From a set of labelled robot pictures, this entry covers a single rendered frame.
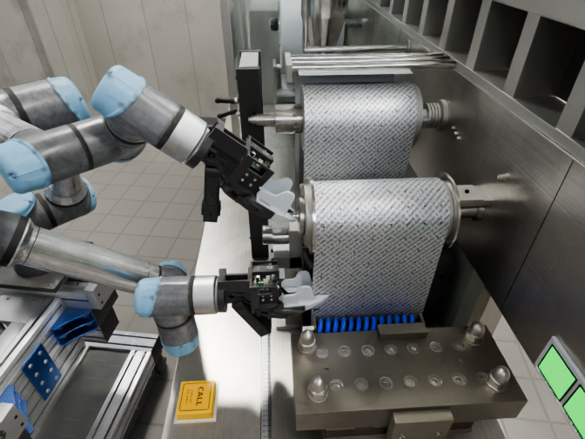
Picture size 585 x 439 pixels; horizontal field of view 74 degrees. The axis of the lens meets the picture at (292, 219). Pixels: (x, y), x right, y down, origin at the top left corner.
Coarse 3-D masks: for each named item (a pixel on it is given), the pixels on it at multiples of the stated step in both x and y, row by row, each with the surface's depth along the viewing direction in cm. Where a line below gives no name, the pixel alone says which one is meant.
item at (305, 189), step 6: (306, 186) 70; (306, 192) 68; (450, 192) 69; (306, 198) 68; (450, 198) 68; (306, 204) 67; (450, 204) 68; (306, 210) 67; (450, 210) 68; (306, 216) 67; (450, 216) 68; (306, 222) 67; (312, 222) 67; (450, 222) 68; (306, 228) 67; (312, 228) 67; (450, 228) 69; (306, 234) 68; (306, 240) 69
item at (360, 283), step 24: (336, 264) 72; (360, 264) 72; (384, 264) 73; (408, 264) 73; (432, 264) 73; (336, 288) 76; (360, 288) 76; (384, 288) 77; (408, 288) 77; (312, 312) 80; (336, 312) 80; (360, 312) 80; (384, 312) 81; (408, 312) 81
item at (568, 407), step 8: (576, 392) 50; (576, 400) 50; (584, 400) 49; (568, 408) 52; (576, 408) 50; (584, 408) 49; (576, 416) 50; (584, 416) 49; (576, 424) 50; (584, 424) 49; (584, 432) 49
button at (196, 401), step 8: (184, 384) 80; (192, 384) 80; (200, 384) 80; (208, 384) 80; (184, 392) 79; (192, 392) 79; (200, 392) 79; (208, 392) 79; (184, 400) 78; (192, 400) 78; (200, 400) 78; (208, 400) 78; (184, 408) 76; (192, 408) 76; (200, 408) 76; (208, 408) 76; (184, 416) 76; (192, 416) 76; (200, 416) 76; (208, 416) 77
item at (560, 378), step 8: (552, 352) 54; (544, 360) 56; (552, 360) 55; (560, 360) 53; (544, 368) 56; (552, 368) 55; (560, 368) 53; (552, 376) 55; (560, 376) 53; (568, 376) 52; (552, 384) 55; (560, 384) 53; (568, 384) 52; (560, 392) 53
